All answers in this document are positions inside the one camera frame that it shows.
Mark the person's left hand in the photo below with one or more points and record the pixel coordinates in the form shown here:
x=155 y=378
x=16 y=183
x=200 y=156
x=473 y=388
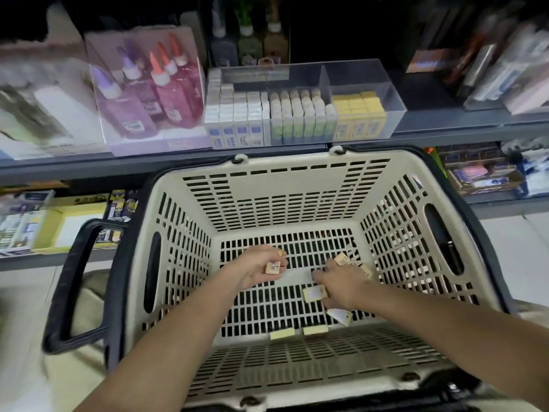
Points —
x=251 y=268

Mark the person's right hand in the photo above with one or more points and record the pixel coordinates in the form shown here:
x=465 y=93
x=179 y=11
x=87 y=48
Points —
x=347 y=287

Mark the yellow eraser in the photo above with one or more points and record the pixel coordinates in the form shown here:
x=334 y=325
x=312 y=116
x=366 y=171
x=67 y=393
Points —
x=314 y=293
x=274 y=267

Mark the pile of erasers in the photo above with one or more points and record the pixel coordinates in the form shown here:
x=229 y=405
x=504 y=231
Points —
x=341 y=316

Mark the beige shopping basket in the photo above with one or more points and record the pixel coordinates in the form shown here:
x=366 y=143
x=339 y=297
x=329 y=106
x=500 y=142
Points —
x=283 y=167

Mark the grey store shelves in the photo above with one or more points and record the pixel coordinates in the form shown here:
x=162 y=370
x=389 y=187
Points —
x=171 y=158

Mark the rows of white erasers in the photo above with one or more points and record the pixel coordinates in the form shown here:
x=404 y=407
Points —
x=236 y=122

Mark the row of white green erasers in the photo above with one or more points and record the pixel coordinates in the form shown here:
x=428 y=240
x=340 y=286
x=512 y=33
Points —
x=302 y=120

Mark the yellow erasers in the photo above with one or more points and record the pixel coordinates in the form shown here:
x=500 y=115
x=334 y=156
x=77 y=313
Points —
x=360 y=117

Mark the person's right forearm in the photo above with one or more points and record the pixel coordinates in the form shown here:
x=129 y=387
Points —
x=467 y=343

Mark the person's left forearm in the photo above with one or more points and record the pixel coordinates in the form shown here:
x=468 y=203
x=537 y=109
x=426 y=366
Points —
x=159 y=356

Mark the pink glue display box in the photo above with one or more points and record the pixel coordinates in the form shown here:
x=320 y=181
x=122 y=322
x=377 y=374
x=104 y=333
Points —
x=150 y=146

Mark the yellow empty display box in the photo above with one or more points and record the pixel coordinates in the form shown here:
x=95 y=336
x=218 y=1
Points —
x=73 y=225

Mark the white eraser display box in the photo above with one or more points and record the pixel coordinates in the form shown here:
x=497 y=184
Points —
x=21 y=223

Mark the white glue display box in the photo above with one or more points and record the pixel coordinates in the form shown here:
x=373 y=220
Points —
x=69 y=115

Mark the dark blue yellow packets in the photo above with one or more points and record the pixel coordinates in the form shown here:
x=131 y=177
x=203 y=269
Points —
x=116 y=214

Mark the pink glue bottle orange cap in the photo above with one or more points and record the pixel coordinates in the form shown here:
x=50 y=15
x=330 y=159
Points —
x=194 y=64
x=171 y=103
x=187 y=81

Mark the pink glue bottle purple cap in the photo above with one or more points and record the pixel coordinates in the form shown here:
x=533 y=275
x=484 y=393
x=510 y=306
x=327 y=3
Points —
x=144 y=90
x=124 y=115

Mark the clear plastic divider tray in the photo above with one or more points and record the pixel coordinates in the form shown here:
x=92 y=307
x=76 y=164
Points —
x=390 y=90

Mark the translucent glue bottle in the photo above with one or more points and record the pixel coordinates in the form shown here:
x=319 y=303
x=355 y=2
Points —
x=224 y=49
x=276 y=45
x=250 y=49

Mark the row of clear glue bottles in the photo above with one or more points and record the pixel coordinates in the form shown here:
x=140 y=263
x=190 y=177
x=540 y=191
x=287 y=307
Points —
x=26 y=115

